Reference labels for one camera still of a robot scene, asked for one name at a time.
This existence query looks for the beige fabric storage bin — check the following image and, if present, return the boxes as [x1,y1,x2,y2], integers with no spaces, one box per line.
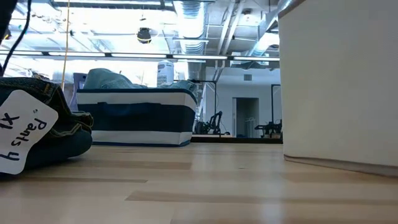
[277,0,398,179]

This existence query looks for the white handwritten paper tag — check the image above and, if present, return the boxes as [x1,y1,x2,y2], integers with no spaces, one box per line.
[0,90,60,175]

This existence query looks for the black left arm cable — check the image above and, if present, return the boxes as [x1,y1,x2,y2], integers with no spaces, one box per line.
[0,0,32,77]

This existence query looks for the navy fabric storage bin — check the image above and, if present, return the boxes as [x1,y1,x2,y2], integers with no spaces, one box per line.
[76,88,198,147]

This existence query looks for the long ceiling light strip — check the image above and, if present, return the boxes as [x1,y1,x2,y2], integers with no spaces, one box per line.
[233,56,280,62]
[111,52,167,59]
[172,55,228,60]

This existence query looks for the black ceiling dome fixture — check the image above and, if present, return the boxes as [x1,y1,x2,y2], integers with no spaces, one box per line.
[137,27,152,45]

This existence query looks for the yellow hanging cord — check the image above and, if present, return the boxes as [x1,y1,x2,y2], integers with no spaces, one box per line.
[60,0,71,91]

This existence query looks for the white labelled jug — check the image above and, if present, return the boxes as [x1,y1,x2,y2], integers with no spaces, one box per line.
[157,60,175,88]

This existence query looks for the light blue denim jeans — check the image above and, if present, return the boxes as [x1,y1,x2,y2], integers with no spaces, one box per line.
[83,68,198,94]

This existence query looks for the dark blue folded jeans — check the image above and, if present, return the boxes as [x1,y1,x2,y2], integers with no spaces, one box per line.
[0,77,95,175]

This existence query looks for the silver ceiling duct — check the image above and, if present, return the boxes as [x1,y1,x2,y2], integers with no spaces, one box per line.
[172,0,210,80]

